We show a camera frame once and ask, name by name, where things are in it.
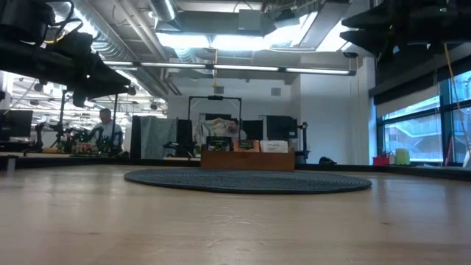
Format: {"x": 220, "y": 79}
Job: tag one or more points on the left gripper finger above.
{"x": 106, "y": 91}
{"x": 110, "y": 78}

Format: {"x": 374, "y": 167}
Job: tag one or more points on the linear ceiling light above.
{"x": 239, "y": 68}

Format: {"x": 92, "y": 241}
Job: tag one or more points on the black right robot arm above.
{"x": 458, "y": 22}

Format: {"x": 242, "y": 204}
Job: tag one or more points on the red container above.
{"x": 380, "y": 160}

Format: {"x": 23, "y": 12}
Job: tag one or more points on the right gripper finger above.
{"x": 368, "y": 20}
{"x": 366, "y": 40}

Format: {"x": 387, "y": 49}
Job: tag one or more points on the white orange Tazo packet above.
{"x": 274, "y": 146}

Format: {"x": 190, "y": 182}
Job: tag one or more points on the yellow-green container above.
{"x": 402, "y": 156}

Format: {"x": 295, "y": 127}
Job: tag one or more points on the round dark woven placemat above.
{"x": 246, "y": 182}

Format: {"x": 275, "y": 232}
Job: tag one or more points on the black equipment stand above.
{"x": 283, "y": 127}

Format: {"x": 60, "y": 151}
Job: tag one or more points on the black background robot arm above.
{"x": 48, "y": 134}
{"x": 101, "y": 141}

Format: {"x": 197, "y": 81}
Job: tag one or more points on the silver ceiling duct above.
{"x": 163, "y": 9}

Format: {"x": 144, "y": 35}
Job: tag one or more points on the grey cloth cover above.
{"x": 158, "y": 136}

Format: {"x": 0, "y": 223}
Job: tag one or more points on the black monitor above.
{"x": 16, "y": 125}

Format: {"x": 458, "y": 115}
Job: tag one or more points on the black dome object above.
{"x": 326, "y": 160}

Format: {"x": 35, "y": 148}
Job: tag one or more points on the white cylinder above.
{"x": 11, "y": 165}

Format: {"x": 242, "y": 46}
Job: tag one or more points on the grey ceiling box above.
{"x": 250, "y": 19}

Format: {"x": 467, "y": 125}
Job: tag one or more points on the wooden tea organizer box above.
{"x": 246, "y": 161}

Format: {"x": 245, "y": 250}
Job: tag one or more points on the dark purple tea packet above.
{"x": 219, "y": 143}

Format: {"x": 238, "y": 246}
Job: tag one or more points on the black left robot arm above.
{"x": 25, "y": 55}

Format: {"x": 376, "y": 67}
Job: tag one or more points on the black gantry frame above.
{"x": 115, "y": 110}
{"x": 215, "y": 97}

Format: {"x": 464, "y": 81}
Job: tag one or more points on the beige cloth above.
{"x": 213, "y": 128}

